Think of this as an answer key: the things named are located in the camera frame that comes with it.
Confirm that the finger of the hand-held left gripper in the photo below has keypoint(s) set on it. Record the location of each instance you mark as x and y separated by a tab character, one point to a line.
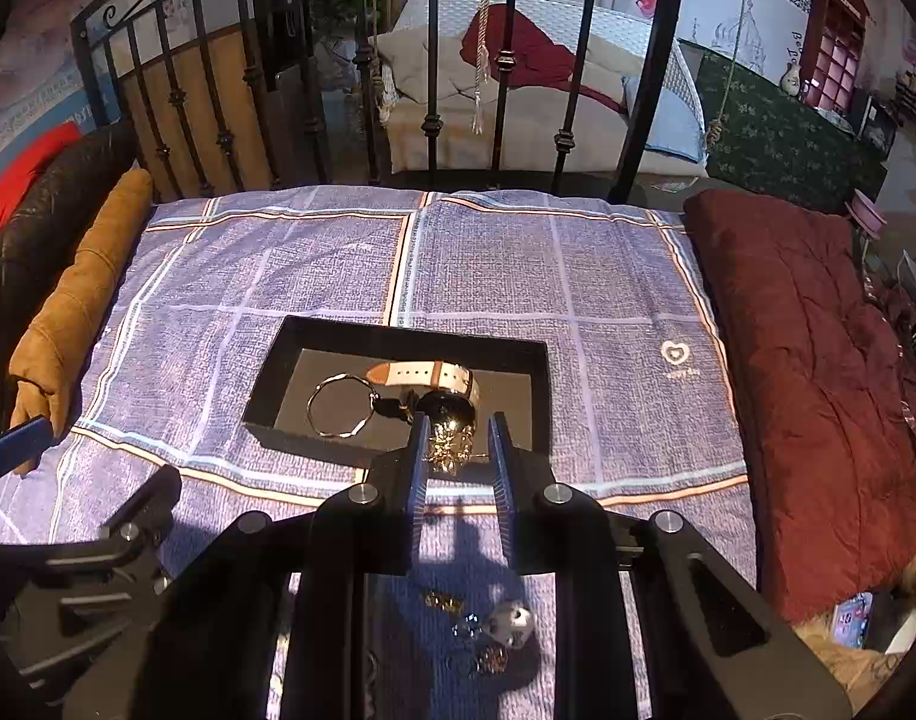
152	496
17	447

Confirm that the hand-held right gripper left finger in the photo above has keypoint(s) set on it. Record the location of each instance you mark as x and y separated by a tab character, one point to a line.
420	484

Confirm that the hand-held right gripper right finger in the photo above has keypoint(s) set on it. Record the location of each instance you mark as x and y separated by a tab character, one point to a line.
503	491

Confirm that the gold pineapple brooch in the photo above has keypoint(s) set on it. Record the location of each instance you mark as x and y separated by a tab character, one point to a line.
450	447

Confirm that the black jewelry tray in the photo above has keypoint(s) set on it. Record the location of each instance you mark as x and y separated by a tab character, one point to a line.
300	394

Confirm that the small gold earring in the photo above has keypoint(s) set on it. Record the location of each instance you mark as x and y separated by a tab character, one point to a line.
443	601

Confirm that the white bead ornament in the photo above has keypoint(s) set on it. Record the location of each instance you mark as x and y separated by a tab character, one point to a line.
510	622

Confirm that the gold bangle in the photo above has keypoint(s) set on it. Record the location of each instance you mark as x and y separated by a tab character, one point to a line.
310	405

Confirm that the small silver earring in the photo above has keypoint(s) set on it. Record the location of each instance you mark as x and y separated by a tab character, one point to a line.
468	625

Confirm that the tan suede cloth roll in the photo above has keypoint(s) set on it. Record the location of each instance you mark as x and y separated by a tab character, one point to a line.
90	277

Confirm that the blue plaid bed sheet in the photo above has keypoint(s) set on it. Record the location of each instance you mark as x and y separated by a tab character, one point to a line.
503	277

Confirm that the red cloth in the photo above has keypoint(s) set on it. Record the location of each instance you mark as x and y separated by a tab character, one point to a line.
15	180

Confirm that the maroon quilt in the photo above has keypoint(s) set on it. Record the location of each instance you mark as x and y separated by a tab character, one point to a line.
802	390

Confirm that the colourful packet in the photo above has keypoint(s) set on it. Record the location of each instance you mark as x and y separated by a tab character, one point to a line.
853	621

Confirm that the wooden board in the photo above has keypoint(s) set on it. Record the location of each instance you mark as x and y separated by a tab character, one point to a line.
203	105

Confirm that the light blue pillow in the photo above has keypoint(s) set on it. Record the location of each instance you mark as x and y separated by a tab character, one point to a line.
668	120

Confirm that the dark red throw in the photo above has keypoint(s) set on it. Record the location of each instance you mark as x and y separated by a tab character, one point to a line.
536	45

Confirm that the green patterned cloth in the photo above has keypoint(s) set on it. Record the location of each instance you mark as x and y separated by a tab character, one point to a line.
787	135

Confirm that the pink round stand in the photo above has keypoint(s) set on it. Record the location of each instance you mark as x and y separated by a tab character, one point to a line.
866	214

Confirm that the white painted vase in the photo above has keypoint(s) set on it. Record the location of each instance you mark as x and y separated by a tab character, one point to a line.
790	80

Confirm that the red phone booth cabinet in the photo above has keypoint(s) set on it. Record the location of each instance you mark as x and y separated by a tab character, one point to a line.
836	37

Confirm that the wall poster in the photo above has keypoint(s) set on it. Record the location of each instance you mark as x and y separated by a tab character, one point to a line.
30	67

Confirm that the black metal bed frame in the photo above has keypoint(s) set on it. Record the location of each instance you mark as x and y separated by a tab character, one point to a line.
656	52

